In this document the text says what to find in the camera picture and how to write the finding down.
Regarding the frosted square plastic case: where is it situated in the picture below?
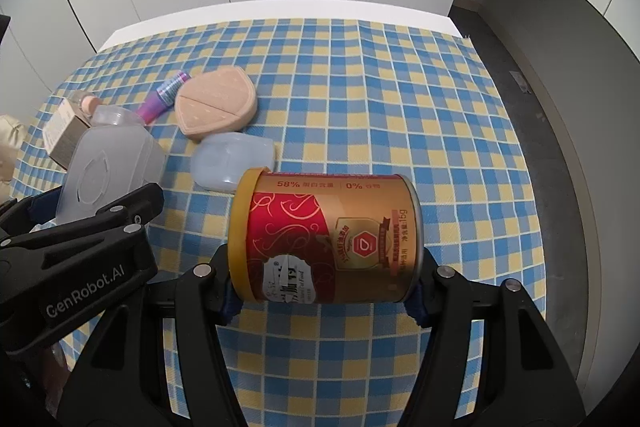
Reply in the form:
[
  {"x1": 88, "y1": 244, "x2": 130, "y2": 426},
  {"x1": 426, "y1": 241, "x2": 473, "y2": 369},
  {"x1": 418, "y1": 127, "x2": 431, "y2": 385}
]
[{"x1": 54, "y1": 124, "x2": 166, "y2": 225}]

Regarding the beige square carton box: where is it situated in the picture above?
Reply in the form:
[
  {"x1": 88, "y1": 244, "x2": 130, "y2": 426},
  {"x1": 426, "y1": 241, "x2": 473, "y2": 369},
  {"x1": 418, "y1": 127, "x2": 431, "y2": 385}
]
[{"x1": 42, "y1": 98, "x2": 90, "y2": 169}]

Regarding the red gold tin can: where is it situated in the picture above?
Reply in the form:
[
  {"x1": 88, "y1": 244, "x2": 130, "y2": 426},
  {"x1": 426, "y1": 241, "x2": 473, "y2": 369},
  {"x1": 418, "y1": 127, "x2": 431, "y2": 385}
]
[{"x1": 228, "y1": 168, "x2": 424, "y2": 305}]

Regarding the cream padded armchair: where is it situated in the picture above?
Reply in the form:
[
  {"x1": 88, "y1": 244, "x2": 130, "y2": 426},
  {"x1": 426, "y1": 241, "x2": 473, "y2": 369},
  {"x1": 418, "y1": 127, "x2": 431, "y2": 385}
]
[{"x1": 0, "y1": 114, "x2": 27, "y2": 202}]

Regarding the purple tube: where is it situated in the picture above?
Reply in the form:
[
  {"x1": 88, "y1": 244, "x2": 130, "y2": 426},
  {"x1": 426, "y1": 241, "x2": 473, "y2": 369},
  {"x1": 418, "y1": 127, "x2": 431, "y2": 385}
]
[{"x1": 136, "y1": 72, "x2": 191, "y2": 124}]

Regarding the small clear oblong case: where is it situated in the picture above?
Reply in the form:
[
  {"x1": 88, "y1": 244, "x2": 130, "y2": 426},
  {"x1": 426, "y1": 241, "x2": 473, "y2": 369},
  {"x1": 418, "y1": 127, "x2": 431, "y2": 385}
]
[{"x1": 91, "y1": 105, "x2": 145, "y2": 126}]

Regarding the small clear glass bottle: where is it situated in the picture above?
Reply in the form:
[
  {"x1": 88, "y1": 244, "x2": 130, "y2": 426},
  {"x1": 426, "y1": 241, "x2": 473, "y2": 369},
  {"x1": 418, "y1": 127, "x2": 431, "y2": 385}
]
[{"x1": 66, "y1": 90, "x2": 103, "y2": 118}]

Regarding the peach teardrop sponge case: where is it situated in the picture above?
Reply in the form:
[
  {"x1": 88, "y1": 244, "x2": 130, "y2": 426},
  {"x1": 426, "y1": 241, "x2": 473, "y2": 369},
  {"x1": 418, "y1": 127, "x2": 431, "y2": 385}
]
[{"x1": 175, "y1": 66, "x2": 257, "y2": 141}]

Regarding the blue yellow checkered tablecloth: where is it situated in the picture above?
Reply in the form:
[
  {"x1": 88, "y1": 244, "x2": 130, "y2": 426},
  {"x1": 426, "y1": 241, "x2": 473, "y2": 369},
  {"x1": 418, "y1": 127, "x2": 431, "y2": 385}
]
[{"x1": 10, "y1": 18, "x2": 547, "y2": 426}]

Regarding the white table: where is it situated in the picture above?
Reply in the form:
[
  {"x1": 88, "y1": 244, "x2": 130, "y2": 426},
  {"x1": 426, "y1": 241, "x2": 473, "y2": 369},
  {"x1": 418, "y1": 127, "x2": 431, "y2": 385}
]
[{"x1": 100, "y1": 0, "x2": 461, "y2": 52}]

